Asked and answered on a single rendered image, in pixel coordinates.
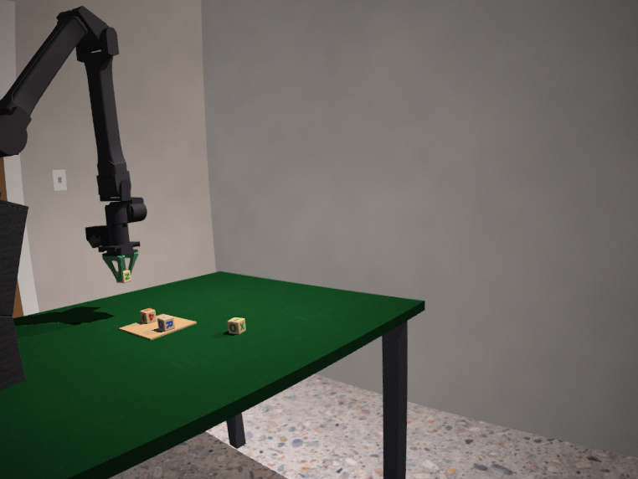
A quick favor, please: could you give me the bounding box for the beige letter block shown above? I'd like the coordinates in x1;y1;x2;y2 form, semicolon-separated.
116;270;131;283
228;317;246;335
140;308;157;324
157;315;175;332

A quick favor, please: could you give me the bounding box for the peach flat mat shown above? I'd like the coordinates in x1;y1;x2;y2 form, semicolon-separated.
119;317;197;340

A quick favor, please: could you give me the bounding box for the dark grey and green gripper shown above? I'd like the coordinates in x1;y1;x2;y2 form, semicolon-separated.
98;223;140;282

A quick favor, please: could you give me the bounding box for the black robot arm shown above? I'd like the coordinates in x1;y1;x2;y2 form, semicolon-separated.
0;6;147;248

